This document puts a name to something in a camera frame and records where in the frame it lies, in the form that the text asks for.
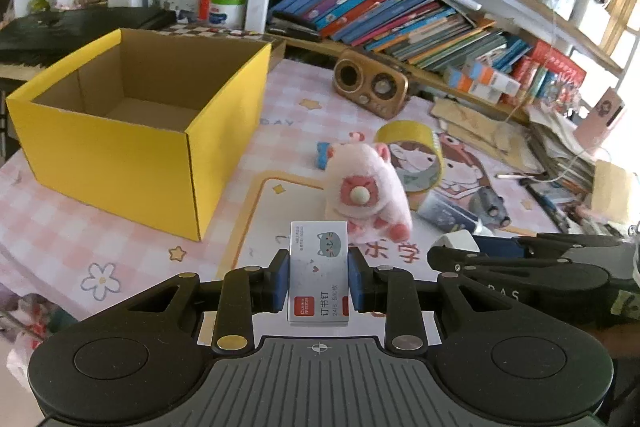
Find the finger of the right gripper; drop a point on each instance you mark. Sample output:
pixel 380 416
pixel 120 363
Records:
pixel 505 244
pixel 522 279

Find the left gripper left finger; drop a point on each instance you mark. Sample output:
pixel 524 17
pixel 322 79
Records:
pixel 242 294

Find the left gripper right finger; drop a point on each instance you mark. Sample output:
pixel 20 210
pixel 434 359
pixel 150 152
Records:
pixel 392 292

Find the grey toy car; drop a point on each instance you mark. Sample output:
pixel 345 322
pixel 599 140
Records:
pixel 489 207

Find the white staples box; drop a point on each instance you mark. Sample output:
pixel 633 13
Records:
pixel 318 292

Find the yellow tape roll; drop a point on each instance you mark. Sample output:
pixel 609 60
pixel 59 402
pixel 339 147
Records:
pixel 416 154

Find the white charger plug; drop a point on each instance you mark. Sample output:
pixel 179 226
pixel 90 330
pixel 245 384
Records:
pixel 461 240

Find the dark card pack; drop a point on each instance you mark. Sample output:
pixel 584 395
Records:
pixel 446 215

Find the pink plush pig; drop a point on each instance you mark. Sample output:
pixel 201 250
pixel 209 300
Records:
pixel 363 189

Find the blue small toy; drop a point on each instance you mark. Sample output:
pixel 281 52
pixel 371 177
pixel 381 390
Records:
pixel 324 153

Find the yellow cardboard box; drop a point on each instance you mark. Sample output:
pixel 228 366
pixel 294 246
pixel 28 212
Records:
pixel 146 126

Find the brown retro speaker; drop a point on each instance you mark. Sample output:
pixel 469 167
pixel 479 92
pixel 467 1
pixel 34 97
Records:
pixel 372 83

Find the checkered chess board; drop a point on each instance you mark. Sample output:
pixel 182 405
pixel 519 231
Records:
pixel 196 30

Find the white green lidded jar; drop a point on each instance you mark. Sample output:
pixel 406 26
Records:
pixel 228 14

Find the white pen holder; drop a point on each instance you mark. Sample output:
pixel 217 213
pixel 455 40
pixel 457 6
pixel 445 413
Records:
pixel 186 11

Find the black electronic keyboard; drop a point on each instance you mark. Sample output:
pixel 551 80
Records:
pixel 32 43

